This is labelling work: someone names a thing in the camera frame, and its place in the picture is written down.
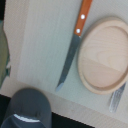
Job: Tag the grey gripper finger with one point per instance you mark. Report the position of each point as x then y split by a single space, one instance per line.
4 55

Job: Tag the grey cooking pot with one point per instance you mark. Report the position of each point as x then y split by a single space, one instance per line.
29 103

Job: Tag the tan wooden plate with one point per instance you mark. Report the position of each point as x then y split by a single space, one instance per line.
103 56

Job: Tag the wooden handled knife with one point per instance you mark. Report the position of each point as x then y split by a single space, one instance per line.
83 13

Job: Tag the wooden handled fork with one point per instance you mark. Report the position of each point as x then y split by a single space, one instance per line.
115 99

